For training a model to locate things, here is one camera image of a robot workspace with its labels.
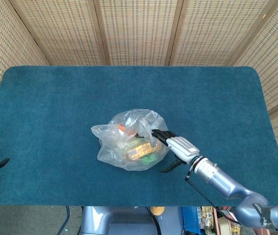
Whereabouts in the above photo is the right black-silver robot hand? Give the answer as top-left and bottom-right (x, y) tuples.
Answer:
(136, 129), (200, 173)

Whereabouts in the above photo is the clear plastic bag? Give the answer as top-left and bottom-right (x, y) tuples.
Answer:
(91, 108), (170, 172)

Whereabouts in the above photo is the green toy block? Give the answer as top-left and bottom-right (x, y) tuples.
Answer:
(141, 154), (160, 165)

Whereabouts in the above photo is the gold foil snack packet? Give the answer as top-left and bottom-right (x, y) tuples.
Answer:
(126, 142), (163, 161)

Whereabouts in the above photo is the orange white small item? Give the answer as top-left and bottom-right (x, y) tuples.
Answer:
(117, 123), (135, 136)

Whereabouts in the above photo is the yellow orange fruit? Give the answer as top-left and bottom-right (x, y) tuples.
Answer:
(150, 206), (165, 216)

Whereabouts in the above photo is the blue plastic basket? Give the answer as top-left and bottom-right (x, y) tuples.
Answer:
(181, 206), (202, 235)

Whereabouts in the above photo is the blue table cloth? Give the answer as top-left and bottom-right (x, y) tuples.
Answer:
(0, 66), (278, 207)

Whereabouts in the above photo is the yellow drink bottle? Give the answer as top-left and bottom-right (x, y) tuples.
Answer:
(201, 206), (214, 235)

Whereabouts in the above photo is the pink storage box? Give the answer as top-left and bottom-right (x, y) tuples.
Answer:
(212, 207), (243, 235)

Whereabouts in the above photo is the blue-grey robot torso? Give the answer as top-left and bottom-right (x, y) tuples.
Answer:
(79, 206), (186, 235)

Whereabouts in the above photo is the woven bamboo folding screen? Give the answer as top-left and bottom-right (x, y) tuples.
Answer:
(0, 0), (278, 177)

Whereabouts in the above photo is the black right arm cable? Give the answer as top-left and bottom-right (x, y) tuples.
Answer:
(185, 170), (240, 224)

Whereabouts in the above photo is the blue floor cable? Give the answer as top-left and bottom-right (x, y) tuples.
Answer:
(56, 206), (71, 235)

